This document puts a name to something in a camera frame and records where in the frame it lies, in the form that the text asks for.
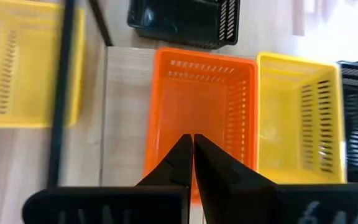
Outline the black plastic slotted basket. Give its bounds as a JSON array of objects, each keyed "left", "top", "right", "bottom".
[
  {"left": 126, "top": 0, "right": 241, "bottom": 50},
  {"left": 337, "top": 60, "right": 358, "bottom": 184}
]

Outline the red plastic slotted basket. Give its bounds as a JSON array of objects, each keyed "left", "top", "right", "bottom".
[{"left": 143, "top": 47, "right": 259, "bottom": 205}]

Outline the yellow plastic slotted basket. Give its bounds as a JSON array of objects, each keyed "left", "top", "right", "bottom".
[
  {"left": 255, "top": 51, "right": 347, "bottom": 185},
  {"left": 0, "top": 0, "right": 86, "bottom": 129}
]

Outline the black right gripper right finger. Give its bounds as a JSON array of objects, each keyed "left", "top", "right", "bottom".
[{"left": 193, "top": 133, "right": 278, "bottom": 224}]

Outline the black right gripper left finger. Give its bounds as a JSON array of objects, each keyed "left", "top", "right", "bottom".
[{"left": 135, "top": 133, "right": 194, "bottom": 189}]

